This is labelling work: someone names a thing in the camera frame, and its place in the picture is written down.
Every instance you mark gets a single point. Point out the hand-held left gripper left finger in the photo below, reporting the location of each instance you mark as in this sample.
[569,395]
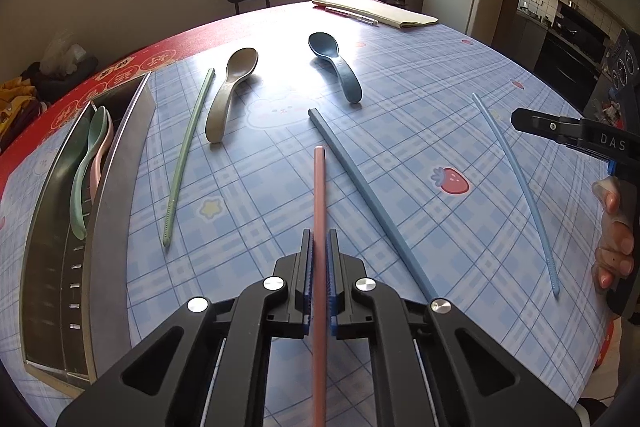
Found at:
[308,302]

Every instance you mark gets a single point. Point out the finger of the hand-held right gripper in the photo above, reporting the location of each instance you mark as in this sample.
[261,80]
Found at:
[545,125]

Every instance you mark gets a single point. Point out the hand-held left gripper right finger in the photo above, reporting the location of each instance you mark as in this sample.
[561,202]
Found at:
[331,302]

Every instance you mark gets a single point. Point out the light blue chopstick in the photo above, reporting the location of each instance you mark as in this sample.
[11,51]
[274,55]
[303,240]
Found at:
[520,187]

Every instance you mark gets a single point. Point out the pink chopstick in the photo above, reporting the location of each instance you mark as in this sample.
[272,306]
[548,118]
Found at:
[319,207]

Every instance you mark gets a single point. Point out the dark blue chopstick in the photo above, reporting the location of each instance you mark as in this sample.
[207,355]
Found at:
[360,187]

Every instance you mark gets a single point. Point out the green chopstick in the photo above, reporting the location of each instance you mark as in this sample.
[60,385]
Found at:
[185,157]

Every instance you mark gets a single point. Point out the steel utensil holder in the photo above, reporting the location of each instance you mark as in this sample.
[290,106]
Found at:
[115,257]

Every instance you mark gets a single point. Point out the dark blue spoon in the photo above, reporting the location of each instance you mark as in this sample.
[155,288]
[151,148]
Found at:
[345,77]

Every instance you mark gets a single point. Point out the khaki spoon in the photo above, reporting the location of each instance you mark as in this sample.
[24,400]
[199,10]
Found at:
[220,107]

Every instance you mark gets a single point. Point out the pink spoon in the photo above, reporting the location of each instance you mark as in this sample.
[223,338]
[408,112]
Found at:
[101,157]

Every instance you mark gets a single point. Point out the green spoon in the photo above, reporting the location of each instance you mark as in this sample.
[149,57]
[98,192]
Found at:
[80,187]

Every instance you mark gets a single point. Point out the person's right hand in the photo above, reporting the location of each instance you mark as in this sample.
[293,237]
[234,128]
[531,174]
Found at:
[617,247]

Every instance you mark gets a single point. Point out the black oven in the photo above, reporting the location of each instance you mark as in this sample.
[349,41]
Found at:
[575,57]

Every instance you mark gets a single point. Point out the beige notebook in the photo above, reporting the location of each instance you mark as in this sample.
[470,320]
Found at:
[380,12]

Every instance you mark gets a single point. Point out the silver pen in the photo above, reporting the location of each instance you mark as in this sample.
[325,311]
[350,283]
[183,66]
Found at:
[350,15]

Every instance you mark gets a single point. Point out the clear plastic bag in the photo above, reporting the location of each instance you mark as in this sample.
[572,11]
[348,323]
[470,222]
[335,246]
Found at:
[62,54]

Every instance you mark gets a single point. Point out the yellow cloth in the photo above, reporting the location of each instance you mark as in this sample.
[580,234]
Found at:
[15,99]

